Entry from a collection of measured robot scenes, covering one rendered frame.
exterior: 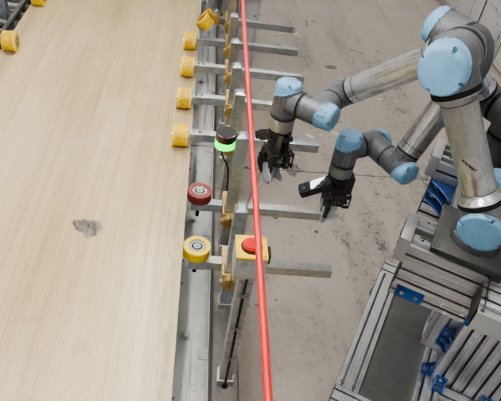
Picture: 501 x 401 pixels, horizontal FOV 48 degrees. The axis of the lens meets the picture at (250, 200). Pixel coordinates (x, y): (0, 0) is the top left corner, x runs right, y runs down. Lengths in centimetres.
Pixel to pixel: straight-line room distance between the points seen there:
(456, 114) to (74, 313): 104
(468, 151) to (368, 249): 178
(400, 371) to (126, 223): 128
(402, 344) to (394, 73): 130
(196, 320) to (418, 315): 115
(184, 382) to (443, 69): 108
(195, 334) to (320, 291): 116
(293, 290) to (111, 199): 128
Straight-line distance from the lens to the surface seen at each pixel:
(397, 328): 255
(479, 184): 147
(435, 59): 135
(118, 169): 191
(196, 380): 172
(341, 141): 173
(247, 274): 124
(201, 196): 181
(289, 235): 307
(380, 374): 239
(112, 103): 224
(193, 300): 189
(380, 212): 341
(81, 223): 171
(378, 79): 159
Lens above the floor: 209
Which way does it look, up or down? 40 degrees down
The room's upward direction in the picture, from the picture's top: 11 degrees clockwise
